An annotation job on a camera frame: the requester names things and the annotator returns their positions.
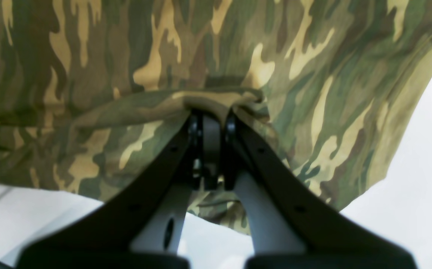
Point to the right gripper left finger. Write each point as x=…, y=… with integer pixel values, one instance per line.
x=138, y=229

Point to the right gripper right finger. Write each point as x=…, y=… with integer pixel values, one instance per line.
x=290, y=227

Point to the camouflage t-shirt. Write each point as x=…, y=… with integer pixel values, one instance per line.
x=92, y=90

